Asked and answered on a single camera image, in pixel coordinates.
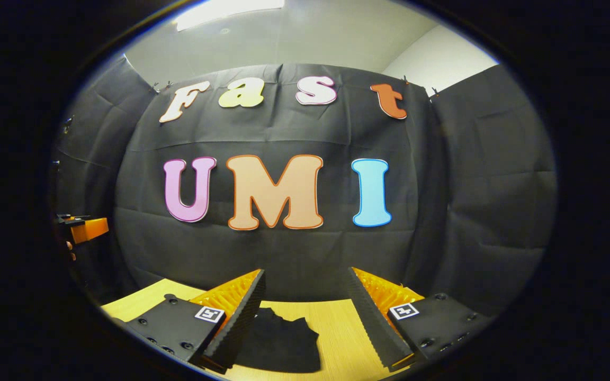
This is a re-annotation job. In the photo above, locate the ceiling light panel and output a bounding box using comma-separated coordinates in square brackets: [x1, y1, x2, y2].
[173, 0, 286, 32]

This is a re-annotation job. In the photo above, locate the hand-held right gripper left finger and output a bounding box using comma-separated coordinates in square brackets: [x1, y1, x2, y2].
[120, 269, 266, 371]

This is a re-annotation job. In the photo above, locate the black backdrop cloth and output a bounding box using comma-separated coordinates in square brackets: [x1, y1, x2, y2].
[51, 56, 559, 318]

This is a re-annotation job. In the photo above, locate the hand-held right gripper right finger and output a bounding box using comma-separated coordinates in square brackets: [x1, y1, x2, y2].
[347, 267, 496, 369]

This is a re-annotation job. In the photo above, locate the black button shirt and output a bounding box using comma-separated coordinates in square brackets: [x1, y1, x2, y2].
[236, 307, 320, 374]

